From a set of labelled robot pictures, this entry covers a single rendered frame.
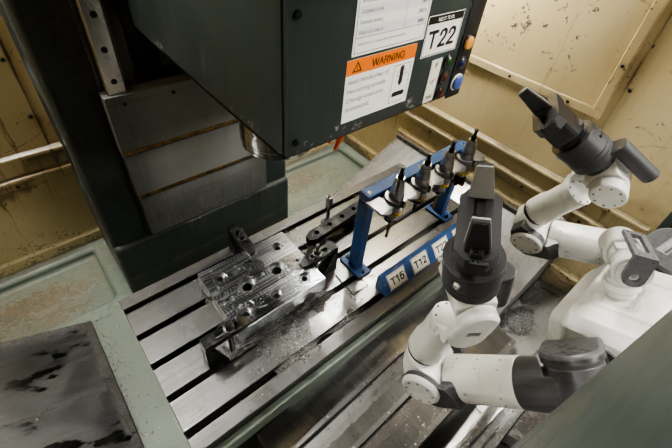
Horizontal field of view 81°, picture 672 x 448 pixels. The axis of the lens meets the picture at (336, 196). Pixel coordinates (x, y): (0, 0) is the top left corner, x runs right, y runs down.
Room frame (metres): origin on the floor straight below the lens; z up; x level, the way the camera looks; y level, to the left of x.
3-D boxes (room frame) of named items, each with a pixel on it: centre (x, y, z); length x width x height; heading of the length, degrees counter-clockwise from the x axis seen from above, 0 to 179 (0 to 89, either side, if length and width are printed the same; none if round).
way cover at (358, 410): (0.56, -0.28, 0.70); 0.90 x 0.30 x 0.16; 134
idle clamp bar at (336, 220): (0.97, -0.01, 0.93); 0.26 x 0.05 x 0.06; 139
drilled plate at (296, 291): (0.69, 0.19, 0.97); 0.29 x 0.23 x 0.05; 134
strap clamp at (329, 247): (0.78, 0.03, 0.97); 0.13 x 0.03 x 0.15; 134
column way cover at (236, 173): (1.03, 0.45, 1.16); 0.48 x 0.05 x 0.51; 134
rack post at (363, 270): (0.83, -0.09, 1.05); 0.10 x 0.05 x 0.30; 44
